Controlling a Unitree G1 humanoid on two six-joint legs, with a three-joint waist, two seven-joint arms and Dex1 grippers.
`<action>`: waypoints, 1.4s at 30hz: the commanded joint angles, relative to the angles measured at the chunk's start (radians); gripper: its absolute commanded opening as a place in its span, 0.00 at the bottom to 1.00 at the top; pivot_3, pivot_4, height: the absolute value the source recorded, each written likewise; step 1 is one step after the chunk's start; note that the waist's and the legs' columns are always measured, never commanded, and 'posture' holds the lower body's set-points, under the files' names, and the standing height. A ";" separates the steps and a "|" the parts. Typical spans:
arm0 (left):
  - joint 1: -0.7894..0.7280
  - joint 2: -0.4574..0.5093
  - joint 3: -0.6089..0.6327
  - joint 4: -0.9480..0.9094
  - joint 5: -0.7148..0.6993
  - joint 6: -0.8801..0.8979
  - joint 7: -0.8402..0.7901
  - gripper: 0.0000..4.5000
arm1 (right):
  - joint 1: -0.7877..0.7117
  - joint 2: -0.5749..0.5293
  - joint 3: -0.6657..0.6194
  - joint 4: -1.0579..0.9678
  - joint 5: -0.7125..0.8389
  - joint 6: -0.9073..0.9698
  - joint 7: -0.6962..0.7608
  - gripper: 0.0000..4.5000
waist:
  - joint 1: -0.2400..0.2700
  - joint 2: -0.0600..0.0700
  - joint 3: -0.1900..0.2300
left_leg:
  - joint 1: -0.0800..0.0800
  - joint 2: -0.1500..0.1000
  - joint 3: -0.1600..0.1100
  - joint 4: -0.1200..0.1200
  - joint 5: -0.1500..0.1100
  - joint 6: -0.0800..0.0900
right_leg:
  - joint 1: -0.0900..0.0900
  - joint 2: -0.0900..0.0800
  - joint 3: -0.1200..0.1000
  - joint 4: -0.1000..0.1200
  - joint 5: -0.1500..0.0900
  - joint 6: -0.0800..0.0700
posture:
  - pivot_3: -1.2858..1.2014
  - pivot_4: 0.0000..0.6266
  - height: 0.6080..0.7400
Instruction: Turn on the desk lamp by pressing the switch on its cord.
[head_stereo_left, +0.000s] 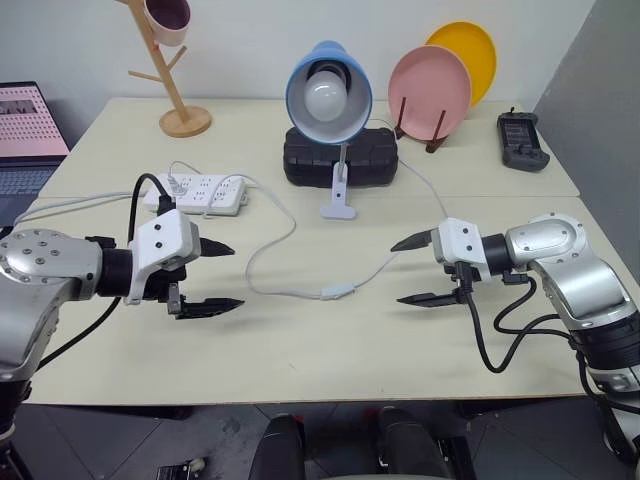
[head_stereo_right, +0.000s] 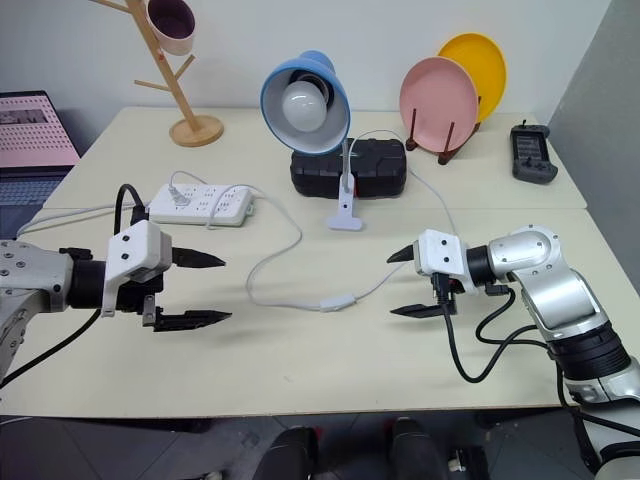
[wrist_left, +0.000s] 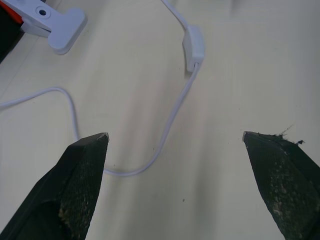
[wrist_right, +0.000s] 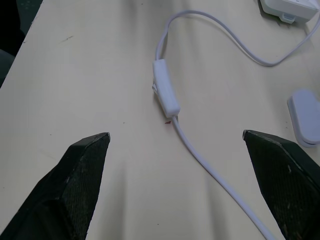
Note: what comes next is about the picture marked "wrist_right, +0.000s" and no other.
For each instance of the white power adapter box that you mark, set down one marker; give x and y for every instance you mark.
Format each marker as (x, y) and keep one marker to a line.
(287, 8)

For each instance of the white oval plastic object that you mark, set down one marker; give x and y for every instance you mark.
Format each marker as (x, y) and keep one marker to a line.
(305, 117)

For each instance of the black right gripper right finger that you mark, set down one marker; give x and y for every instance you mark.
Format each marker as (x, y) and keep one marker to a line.
(280, 180)

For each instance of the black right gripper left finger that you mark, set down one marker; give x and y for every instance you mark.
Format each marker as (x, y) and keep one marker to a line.
(75, 180)

